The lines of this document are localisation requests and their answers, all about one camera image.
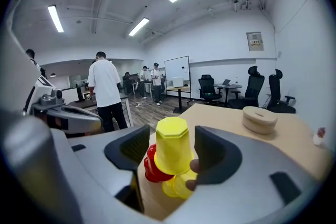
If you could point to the red plastic cup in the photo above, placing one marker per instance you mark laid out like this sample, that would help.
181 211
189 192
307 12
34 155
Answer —
147 173
155 165

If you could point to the round black table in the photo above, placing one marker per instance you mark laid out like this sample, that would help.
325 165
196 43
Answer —
228 86

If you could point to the grey laptop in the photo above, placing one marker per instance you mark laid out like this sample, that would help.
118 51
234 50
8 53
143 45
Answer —
226 82

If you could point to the wooden table with black leg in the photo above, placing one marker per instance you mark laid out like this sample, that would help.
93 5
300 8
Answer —
179 89

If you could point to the black pendant lamp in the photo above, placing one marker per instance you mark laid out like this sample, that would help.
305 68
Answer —
53 75

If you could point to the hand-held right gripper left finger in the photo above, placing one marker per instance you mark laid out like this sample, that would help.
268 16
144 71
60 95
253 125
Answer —
99 165

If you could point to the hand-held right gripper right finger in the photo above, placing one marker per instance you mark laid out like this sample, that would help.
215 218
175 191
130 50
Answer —
236 181

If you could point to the whiteboard on stand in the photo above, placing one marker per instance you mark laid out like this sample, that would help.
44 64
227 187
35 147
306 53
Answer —
177 68

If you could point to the white box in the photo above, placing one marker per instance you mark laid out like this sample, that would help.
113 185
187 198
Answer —
178 81

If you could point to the small white vase with flower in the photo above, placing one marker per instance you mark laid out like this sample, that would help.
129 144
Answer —
319 136

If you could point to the black office chair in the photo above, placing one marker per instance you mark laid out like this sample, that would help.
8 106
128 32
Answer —
275 94
207 89
252 89

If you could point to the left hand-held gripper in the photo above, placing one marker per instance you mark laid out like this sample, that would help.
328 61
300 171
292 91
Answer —
65 115

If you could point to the yellow plastic cup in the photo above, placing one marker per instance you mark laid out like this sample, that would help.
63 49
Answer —
168 189
173 147
185 186

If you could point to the beige round lidded container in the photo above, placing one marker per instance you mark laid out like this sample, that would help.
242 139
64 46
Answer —
258 120

